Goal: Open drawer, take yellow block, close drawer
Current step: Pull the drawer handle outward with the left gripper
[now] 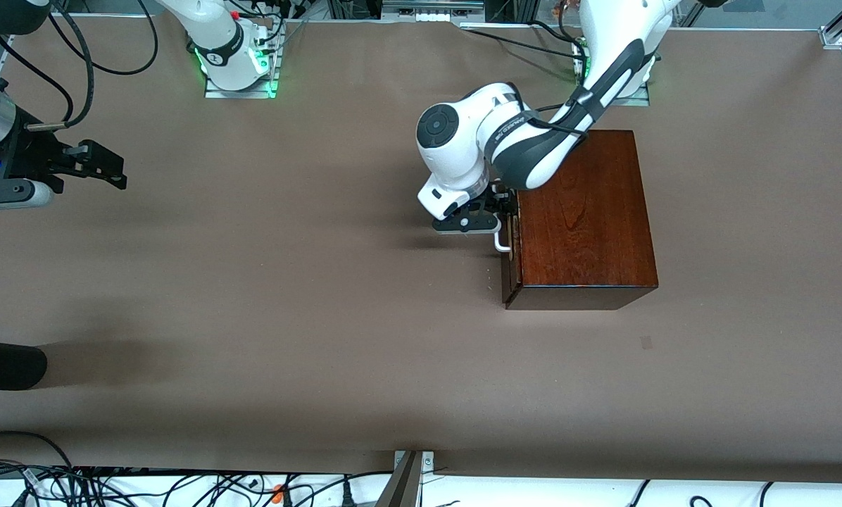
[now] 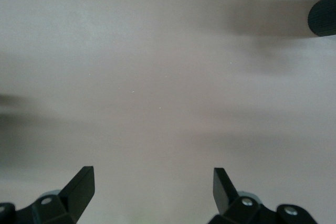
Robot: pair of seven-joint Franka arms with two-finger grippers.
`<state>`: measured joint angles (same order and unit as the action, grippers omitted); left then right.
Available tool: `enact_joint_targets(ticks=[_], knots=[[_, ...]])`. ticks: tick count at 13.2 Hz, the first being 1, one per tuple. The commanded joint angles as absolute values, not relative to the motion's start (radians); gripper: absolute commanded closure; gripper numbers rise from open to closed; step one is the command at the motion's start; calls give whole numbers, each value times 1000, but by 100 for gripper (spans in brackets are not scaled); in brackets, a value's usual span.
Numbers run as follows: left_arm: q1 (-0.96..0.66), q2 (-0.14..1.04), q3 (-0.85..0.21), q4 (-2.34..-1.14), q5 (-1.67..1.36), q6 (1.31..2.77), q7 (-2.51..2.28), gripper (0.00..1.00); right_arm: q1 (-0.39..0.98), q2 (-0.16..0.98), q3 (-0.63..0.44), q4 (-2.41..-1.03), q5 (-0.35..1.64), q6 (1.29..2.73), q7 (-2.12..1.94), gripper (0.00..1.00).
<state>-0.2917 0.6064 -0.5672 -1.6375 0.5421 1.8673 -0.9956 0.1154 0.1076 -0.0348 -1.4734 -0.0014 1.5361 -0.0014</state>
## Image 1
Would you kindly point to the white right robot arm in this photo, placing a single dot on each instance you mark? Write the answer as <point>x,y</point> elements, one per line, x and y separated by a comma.
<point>217,35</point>

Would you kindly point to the orange connector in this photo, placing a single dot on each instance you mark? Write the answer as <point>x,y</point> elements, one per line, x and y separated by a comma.
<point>278,493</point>

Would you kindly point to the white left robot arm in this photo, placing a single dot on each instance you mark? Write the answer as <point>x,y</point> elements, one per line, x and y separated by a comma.
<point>463,141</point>

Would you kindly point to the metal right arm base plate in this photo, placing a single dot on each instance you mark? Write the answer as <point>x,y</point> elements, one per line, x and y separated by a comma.
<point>241,91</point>

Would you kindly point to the dark brown wooden cabinet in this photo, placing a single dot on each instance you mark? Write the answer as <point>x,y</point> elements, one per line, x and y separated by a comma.
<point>590,225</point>

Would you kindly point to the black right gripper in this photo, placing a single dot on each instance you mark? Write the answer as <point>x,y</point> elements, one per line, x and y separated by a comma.
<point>28,159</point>

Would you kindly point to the metal table edge bracket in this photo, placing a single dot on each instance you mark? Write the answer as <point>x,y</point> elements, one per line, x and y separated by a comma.
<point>405,479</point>

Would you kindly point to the black padded cylinder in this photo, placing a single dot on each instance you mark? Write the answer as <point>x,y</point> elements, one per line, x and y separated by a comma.
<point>5,365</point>

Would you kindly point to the white power strip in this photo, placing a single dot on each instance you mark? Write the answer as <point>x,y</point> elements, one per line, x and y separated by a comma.
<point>431,10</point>

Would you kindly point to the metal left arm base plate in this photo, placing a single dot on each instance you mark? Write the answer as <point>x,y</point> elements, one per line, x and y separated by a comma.
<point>636,98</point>

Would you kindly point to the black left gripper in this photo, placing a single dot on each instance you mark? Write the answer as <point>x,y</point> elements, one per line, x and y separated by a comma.
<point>500,203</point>

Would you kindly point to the aluminium corner bracket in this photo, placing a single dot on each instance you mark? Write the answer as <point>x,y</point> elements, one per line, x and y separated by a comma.
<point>833,36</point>

